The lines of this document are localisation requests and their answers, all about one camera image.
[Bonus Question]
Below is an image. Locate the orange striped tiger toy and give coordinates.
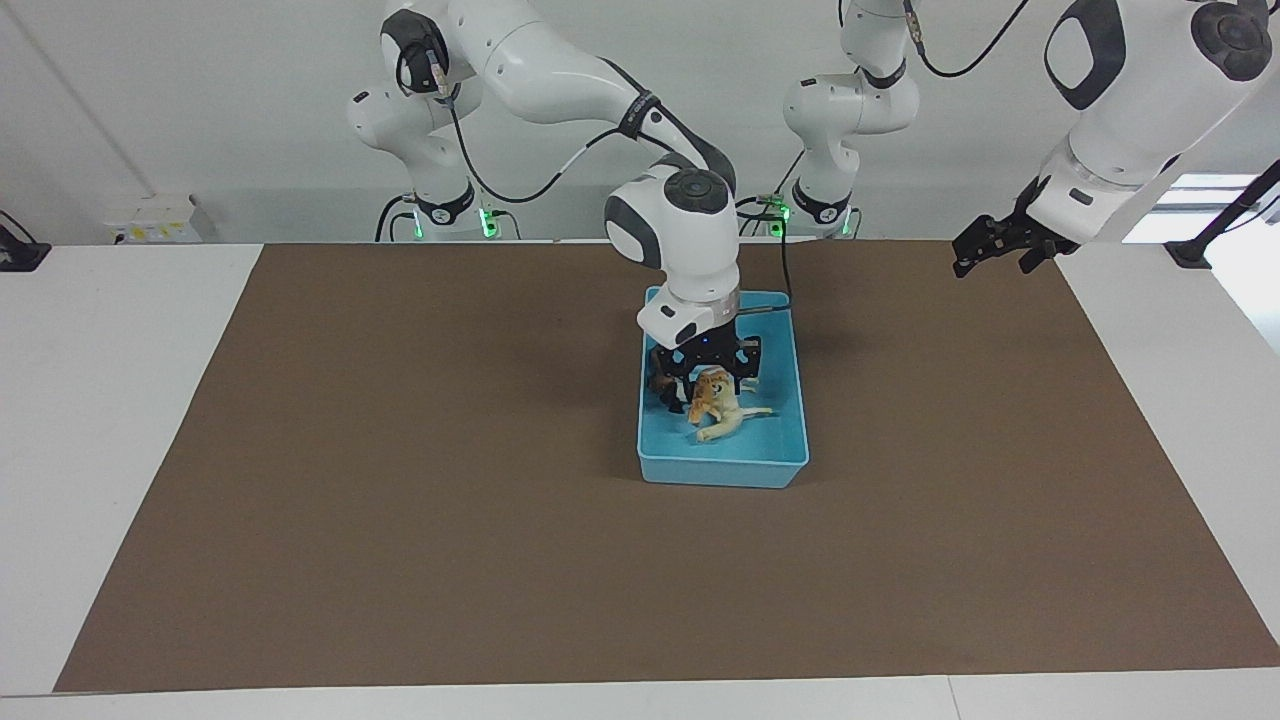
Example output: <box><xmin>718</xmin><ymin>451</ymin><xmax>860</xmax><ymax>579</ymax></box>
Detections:
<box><xmin>686</xmin><ymin>368</ymin><xmax>738</xmax><ymax>421</ymax></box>

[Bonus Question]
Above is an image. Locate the cream white horse toy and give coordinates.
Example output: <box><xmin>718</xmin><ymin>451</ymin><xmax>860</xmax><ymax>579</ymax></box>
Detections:
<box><xmin>694</xmin><ymin>395</ymin><xmax>777</xmax><ymax>444</ymax></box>

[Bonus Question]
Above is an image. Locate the light blue plastic storage box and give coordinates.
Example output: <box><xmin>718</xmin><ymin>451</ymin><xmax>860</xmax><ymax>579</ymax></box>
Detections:
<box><xmin>637</xmin><ymin>286</ymin><xmax>810</xmax><ymax>490</ymax></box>

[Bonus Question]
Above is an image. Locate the black angled stand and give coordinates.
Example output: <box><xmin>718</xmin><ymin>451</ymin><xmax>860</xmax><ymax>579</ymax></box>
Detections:
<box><xmin>1165</xmin><ymin>158</ymin><xmax>1280</xmax><ymax>271</ymax></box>

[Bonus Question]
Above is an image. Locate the brown table mat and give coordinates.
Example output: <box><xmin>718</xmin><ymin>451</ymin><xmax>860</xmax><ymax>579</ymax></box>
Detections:
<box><xmin>52</xmin><ymin>240</ymin><xmax>1280</xmax><ymax>693</ymax></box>

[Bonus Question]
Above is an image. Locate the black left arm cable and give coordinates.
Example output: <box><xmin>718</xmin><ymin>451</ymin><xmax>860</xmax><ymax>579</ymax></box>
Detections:
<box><xmin>900</xmin><ymin>0</ymin><xmax>1033</xmax><ymax>79</ymax></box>

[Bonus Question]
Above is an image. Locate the black left base cable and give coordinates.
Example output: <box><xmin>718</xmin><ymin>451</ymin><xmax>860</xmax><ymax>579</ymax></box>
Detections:
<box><xmin>738</xmin><ymin>150</ymin><xmax>806</xmax><ymax>238</ymax></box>

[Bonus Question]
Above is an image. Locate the black base cable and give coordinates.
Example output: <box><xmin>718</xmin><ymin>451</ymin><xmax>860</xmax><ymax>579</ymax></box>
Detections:
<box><xmin>738</xmin><ymin>150</ymin><xmax>806</xmax><ymax>238</ymax></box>
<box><xmin>375</xmin><ymin>193</ymin><xmax>413</xmax><ymax>243</ymax></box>

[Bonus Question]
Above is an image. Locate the black right base cable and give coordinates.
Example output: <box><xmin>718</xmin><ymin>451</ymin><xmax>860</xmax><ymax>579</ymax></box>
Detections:
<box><xmin>375</xmin><ymin>193</ymin><xmax>413</xmax><ymax>243</ymax></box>

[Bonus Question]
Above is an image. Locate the white wall socket box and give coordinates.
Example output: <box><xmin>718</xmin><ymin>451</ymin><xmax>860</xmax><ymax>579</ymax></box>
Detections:
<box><xmin>105</xmin><ymin>195</ymin><xmax>216</xmax><ymax>244</ymax></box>

